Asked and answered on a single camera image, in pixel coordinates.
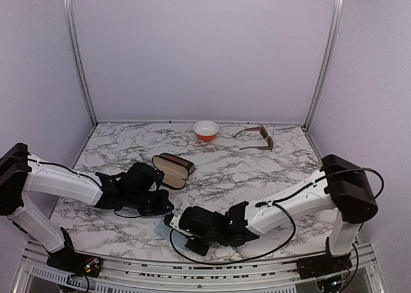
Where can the black woven glasses case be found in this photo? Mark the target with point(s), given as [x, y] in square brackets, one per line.
[175, 174]

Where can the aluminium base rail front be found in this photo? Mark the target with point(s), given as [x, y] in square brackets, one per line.
[130, 275]

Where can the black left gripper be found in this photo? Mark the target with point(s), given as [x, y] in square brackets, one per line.
[162, 204]

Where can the aluminium frame post left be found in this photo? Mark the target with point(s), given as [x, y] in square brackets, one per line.
[78, 62]

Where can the aluminium frame post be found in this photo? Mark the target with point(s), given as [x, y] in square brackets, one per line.
[331, 42]
[78, 62]

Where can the brown striped glasses case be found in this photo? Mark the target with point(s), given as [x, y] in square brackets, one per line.
[188, 165]

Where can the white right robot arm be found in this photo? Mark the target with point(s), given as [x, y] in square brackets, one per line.
[338, 184]

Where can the aluminium frame post right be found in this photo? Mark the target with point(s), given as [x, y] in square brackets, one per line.
[331, 42]

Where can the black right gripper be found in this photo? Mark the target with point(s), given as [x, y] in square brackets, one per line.
[201, 250]

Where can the white bowl orange outside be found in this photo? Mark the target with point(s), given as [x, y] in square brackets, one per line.
[206, 130]

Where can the light blue cleaning cloth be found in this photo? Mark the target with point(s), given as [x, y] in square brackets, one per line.
[163, 231]

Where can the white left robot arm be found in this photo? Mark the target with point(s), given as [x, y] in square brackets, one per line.
[22, 173]

